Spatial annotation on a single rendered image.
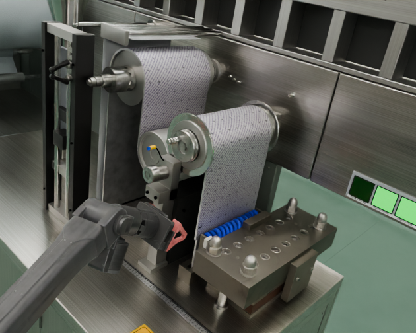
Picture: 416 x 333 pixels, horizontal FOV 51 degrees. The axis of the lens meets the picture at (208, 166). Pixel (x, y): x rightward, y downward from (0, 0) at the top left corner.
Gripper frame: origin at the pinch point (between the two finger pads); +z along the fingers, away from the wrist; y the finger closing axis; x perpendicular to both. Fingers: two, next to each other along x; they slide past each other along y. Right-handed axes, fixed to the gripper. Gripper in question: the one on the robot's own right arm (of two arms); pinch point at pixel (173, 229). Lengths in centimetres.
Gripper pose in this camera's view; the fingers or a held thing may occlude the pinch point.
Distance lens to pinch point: 98.7
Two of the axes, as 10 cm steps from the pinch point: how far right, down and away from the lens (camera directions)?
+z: 5.3, 2.3, 8.2
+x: 4.5, -8.9, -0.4
